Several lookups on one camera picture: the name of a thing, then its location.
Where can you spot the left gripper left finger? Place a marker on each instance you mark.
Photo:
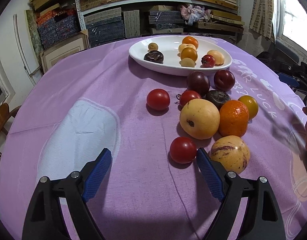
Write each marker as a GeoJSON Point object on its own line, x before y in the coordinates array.
{"type": "Point", "coordinates": [44, 218]}

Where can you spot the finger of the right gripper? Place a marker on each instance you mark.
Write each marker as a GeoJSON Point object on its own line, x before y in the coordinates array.
{"type": "Point", "coordinates": [289, 80]}

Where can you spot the orange tangerine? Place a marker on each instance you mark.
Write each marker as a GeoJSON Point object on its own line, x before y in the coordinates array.
{"type": "Point", "coordinates": [191, 40]}
{"type": "Point", "coordinates": [234, 118]}

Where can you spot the striped pepino melon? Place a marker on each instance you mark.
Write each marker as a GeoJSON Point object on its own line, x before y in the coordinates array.
{"type": "Point", "coordinates": [232, 152]}

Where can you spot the dark red plum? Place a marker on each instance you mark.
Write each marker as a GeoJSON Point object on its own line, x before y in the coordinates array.
{"type": "Point", "coordinates": [198, 82]}
{"type": "Point", "coordinates": [224, 80]}

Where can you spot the yellow round pear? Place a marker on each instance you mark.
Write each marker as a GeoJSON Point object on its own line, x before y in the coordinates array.
{"type": "Point", "coordinates": [200, 119]}

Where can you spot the beige round fruit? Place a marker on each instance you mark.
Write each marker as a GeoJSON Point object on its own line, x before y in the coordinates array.
{"type": "Point", "coordinates": [187, 62]}

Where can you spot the red cherry tomato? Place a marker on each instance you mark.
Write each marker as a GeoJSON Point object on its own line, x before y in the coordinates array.
{"type": "Point", "coordinates": [158, 99]}
{"type": "Point", "coordinates": [182, 150]}
{"type": "Point", "coordinates": [188, 95]}

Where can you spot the purple printed tablecloth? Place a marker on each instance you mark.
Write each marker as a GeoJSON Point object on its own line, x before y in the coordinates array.
{"type": "Point", "coordinates": [96, 99]}

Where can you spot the patterned beige curtain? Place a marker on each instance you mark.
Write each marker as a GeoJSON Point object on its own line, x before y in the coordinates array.
{"type": "Point", "coordinates": [261, 18]}

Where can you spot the pale round peach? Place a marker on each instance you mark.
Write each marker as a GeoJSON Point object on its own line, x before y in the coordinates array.
{"type": "Point", "coordinates": [218, 56]}

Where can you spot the red tomato with calyx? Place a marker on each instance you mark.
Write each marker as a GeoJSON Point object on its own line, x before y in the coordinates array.
{"type": "Point", "coordinates": [208, 61]}

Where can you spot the pale peach with stem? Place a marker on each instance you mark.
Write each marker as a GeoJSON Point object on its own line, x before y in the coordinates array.
{"type": "Point", "coordinates": [186, 45]}

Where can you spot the white oval plate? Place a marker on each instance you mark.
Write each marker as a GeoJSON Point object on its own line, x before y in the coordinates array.
{"type": "Point", "coordinates": [168, 45]}

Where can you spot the pink crumpled cloth bag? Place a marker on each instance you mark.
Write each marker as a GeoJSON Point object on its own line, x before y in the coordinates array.
{"type": "Point", "coordinates": [192, 14]}

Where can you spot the small brown longan fruit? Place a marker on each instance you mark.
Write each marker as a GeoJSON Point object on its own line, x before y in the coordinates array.
{"type": "Point", "coordinates": [152, 46]}

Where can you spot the framed picture in cardboard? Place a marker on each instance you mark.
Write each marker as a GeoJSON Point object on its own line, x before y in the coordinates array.
{"type": "Point", "coordinates": [63, 49]}

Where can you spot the metal storage shelf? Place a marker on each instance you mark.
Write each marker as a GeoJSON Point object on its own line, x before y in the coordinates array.
{"type": "Point", "coordinates": [113, 20]}

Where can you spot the window with white frame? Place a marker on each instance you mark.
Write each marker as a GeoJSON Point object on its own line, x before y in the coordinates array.
{"type": "Point", "coordinates": [7, 91]}

